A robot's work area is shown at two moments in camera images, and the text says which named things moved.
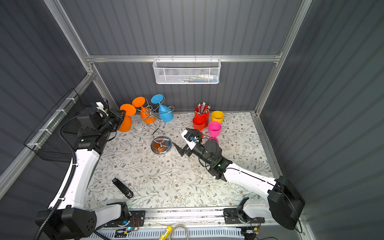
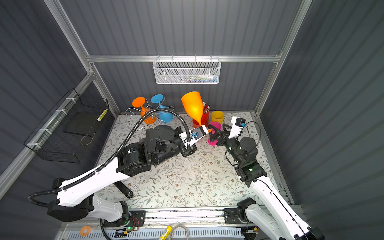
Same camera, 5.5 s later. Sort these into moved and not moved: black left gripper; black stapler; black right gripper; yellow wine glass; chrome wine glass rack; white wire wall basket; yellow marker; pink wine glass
Moved: black left gripper; black right gripper
Not moved: black stapler; yellow marker; chrome wine glass rack; white wire wall basket; pink wine glass; yellow wine glass
